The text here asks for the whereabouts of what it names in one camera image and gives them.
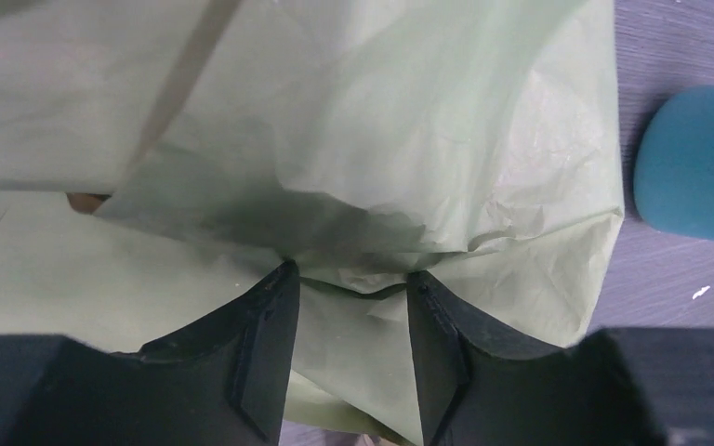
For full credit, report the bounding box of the teal vase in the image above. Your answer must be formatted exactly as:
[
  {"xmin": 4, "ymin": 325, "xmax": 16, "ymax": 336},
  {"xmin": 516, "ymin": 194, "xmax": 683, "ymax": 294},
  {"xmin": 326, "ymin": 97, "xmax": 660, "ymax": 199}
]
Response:
[{"xmin": 633, "ymin": 85, "xmax": 714, "ymax": 241}]

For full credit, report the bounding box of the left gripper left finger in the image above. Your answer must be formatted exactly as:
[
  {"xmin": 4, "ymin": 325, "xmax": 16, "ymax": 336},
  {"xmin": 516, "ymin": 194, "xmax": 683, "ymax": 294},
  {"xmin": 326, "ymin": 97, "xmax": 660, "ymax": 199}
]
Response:
[{"xmin": 0, "ymin": 262, "xmax": 300, "ymax": 445}]

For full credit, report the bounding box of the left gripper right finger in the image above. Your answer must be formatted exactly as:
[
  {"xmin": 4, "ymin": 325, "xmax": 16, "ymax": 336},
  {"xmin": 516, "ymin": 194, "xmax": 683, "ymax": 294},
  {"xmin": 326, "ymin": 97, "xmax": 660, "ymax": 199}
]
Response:
[{"xmin": 406, "ymin": 271, "xmax": 714, "ymax": 445}]

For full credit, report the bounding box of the green wrapping paper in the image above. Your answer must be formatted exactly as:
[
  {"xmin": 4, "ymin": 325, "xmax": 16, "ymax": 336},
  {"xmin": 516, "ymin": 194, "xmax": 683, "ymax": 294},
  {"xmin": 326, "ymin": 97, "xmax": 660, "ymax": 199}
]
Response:
[{"xmin": 0, "ymin": 1, "xmax": 624, "ymax": 445}]

